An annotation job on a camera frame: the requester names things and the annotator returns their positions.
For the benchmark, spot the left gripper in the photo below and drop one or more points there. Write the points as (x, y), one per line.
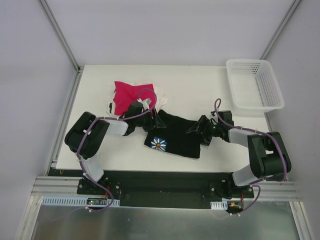
(152, 121)

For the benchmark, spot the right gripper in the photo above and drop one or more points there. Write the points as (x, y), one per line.
(204, 129)

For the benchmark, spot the black daisy print t-shirt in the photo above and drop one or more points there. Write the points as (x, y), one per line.
(173, 139)

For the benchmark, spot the white t-shirt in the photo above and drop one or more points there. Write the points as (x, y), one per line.
(161, 98)

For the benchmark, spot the pink t-shirt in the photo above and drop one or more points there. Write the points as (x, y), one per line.
(126, 93)

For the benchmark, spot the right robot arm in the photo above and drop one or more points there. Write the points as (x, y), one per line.
(268, 156)

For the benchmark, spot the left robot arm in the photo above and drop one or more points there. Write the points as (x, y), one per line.
(87, 134)

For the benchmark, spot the white plastic basket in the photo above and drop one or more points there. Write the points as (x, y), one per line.
(253, 86)

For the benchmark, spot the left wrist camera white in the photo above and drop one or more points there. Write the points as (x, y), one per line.
(145, 103)

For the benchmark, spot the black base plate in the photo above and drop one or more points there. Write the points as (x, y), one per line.
(182, 190)

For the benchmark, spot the right white cable duct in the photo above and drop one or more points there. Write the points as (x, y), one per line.
(219, 205)

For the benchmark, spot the white cable duct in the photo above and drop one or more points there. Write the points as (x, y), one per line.
(67, 201)
(219, 205)

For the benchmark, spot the left white cable duct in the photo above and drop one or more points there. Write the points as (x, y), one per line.
(67, 201)

